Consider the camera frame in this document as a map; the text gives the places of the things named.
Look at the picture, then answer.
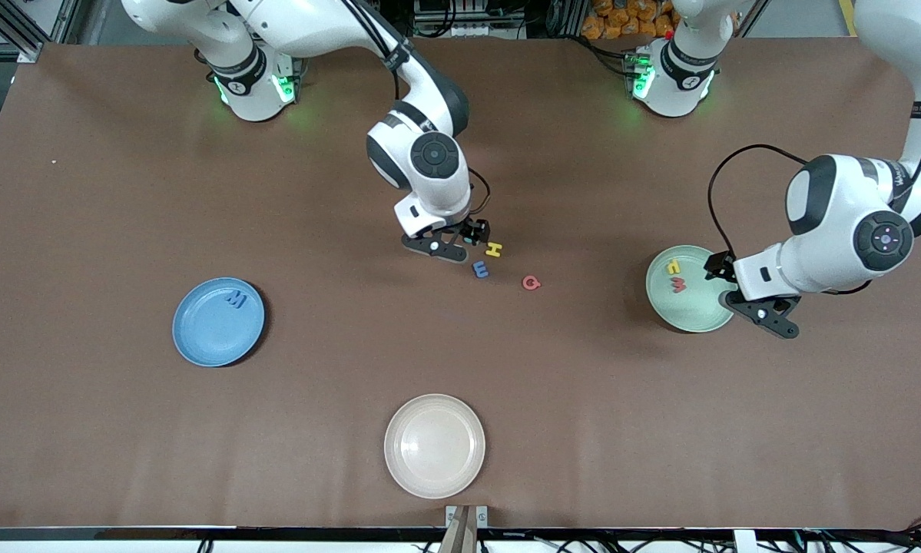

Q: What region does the beige plate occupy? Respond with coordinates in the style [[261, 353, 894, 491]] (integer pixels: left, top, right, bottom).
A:
[[384, 394, 486, 500]]

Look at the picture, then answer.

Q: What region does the aluminium frame profile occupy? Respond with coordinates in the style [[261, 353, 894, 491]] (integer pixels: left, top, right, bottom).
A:
[[0, 0, 84, 64]]

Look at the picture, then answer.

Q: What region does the metal table edge bracket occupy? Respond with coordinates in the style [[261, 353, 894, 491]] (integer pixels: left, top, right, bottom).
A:
[[446, 505, 489, 529]]

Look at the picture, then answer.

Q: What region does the green plate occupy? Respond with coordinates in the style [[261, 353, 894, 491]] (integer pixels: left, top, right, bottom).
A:
[[645, 245, 740, 333]]

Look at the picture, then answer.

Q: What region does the white power strip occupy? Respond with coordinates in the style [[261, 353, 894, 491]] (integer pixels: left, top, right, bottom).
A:
[[416, 19, 526, 39]]

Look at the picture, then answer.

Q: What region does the blue plate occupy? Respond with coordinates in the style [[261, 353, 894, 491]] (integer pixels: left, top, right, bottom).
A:
[[172, 277, 266, 368]]

